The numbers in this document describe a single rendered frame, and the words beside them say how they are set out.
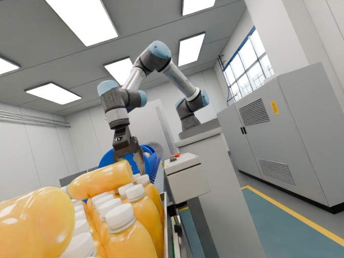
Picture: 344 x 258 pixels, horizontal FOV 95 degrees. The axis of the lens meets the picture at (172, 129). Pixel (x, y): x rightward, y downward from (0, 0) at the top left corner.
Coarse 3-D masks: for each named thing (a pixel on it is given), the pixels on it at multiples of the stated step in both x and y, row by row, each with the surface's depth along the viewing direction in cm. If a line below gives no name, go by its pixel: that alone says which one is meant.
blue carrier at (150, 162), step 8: (112, 152) 87; (144, 152) 173; (152, 152) 174; (104, 160) 87; (112, 160) 87; (128, 160) 87; (144, 160) 88; (152, 160) 112; (136, 168) 87; (152, 168) 108
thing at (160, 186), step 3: (162, 162) 268; (162, 168) 208; (162, 171) 187; (159, 174) 154; (162, 174) 172; (159, 177) 142; (162, 177) 158; (159, 180) 132; (162, 180) 145; (159, 183) 123; (162, 183) 135; (159, 186) 115; (162, 186) 125; (159, 189) 108; (162, 189) 118; (159, 192) 102; (162, 201) 95
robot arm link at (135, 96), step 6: (126, 90) 60; (132, 90) 63; (138, 90) 66; (132, 96) 61; (138, 96) 63; (144, 96) 66; (132, 102) 62; (138, 102) 64; (144, 102) 67; (126, 108) 65; (132, 108) 66
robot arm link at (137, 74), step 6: (138, 60) 91; (138, 66) 91; (132, 72) 89; (138, 72) 89; (144, 72) 92; (150, 72) 96; (132, 78) 84; (138, 78) 87; (144, 78) 94; (126, 84) 80; (132, 84) 82; (138, 84) 86
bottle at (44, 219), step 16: (32, 192) 15; (48, 192) 16; (64, 192) 18; (0, 208) 14; (16, 208) 13; (32, 208) 14; (48, 208) 16; (64, 208) 17; (0, 224) 13; (16, 224) 13; (32, 224) 13; (48, 224) 15; (64, 224) 17; (0, 240) 12; (16, 240) 12; (32, 240) 13; (48, 240) 14; (64, 240) 16; (0, 256) 12; (16, 256) 12; (32, 256) 13; (48, 256) 14
